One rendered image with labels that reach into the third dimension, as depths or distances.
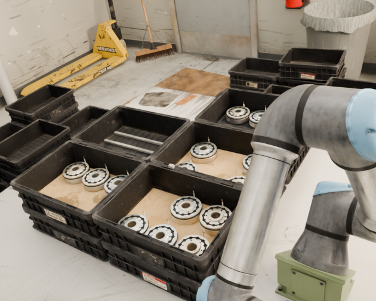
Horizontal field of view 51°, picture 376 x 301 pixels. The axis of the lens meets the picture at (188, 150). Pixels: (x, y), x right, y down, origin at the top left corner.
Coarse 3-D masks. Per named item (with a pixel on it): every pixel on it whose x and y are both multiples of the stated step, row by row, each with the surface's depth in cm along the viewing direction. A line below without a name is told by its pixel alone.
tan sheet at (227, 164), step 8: (224, 152) 154; (232, 152) 153; (184, 160) 153; (192, 160) 153; (216, 160) 151; (224, 160) 150; (232, 160) 149; (240, 160) 148; (200, 168) 148; (208, 168) 147; (216, 168) 146; (224, 168) 146; (232, 168) 145; (240, 168) 144; (216, 176) 142; (224, 176) 142; (232, 176) 141
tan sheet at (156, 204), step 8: (152, 192) 140; (160, 192) 139; (144, 200) 137; (152, 200) 136; (160, 200) 136; (168, 200) 135; (136, 208) 134; (144, 208) 133; (152, 208) 133; (160, 208) 132; (168, 208) 132; (152, 216) 130; (160, 216) 129; (168, 216) 129; (152, 224) 127; (160, 224) 126; (176, 224) 125; (192, 224) 124; (184, 232) 122; (192, 232) 122; (200, 232) 121; (208, 240) 118
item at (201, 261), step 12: (144, 168) 136; (168, 168) 134; (132, 180) 131; (204, 180) 126; (216, 180) 125; (120, 192) 127; (108, 204) 123; (96, 216) 118; (108, 228) 117; (120, 228) 113; (228, 228) 108; (144, 240) 109; (156, 240) 107; (216, 240) 104; (168, 252) 105; (180, 252) 103; (204, 252) 102; (204, 264) 101
